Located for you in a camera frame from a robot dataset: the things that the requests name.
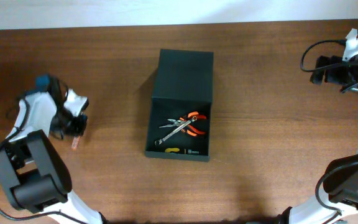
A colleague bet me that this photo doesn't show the yellow black screwdriver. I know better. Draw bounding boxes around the yellow black screwdriver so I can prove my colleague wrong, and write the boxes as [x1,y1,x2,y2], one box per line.
[164,147,202,156]

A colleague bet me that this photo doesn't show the orange black needle-nose pliers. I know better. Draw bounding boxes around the orange black needle-nose pliers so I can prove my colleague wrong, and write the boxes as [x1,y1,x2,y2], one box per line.
[160,111,207,137]

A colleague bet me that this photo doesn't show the dark green hinged box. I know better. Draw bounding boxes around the dark green hinged box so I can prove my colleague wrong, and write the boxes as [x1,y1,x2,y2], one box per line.
[145,49,214,162]

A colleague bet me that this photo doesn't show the red handled cutting pliers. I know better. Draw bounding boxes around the red handled cutting pliers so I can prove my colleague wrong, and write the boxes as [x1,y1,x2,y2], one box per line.
[180,111,208,138]

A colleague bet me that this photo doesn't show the silver combination wrench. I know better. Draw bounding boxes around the silver combination wrench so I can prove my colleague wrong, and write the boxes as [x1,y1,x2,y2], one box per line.
[154,116,198,146]

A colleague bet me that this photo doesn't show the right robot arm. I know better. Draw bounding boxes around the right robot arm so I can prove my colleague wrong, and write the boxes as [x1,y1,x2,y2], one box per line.
[273,29,358,224]

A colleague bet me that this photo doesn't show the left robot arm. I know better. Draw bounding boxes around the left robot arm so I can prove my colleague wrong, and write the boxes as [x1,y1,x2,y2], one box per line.
[0,74,107,223]

